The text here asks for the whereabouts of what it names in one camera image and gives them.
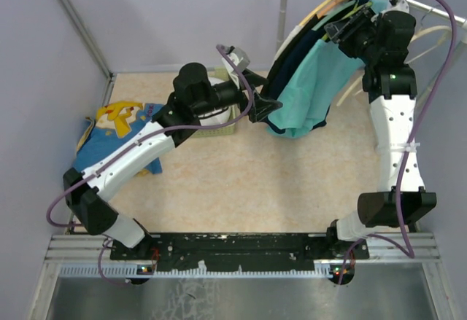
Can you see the green hanger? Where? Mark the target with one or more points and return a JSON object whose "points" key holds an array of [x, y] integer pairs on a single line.
{"points": [[356, 7]]}

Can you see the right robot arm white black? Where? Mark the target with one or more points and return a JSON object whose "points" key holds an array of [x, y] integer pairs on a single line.
{"points": [[381, 41]]}

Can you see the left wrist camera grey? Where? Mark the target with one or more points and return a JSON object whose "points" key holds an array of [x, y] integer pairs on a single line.
{"points": [[238, 57]]}

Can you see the black t-shirt white trim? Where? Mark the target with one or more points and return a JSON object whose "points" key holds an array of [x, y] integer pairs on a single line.
{"points": [[297, 44]]}

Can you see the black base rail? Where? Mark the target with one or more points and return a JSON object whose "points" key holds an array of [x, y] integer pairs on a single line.
{"points": [[247, 254]]}

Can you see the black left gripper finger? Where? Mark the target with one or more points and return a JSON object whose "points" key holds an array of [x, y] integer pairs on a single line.
{"points": [[262, 107], [253, 79]]}

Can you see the orange hanger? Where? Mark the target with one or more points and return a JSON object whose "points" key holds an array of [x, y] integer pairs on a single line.
{"points": [[327, 6]]}

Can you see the teal t-shirt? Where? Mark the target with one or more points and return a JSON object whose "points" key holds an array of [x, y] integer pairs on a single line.
{"points": [[310, 86]]}

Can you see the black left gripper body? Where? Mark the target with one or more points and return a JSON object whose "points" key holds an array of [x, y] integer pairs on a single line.
{"points": [[231, 92]]}

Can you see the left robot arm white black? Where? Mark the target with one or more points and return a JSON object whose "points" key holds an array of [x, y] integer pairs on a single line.
{"points": [[87, 192]]}

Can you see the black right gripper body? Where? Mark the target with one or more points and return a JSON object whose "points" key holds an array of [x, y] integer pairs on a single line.
{"points": [[354, 37]]}

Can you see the yellow hanger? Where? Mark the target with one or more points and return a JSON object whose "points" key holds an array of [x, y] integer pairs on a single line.
{"points": [[316, 10]]}

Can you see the blue Pikachu t-shirt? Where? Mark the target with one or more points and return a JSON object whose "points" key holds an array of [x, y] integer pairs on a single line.
{"points": [[113, 125]]}

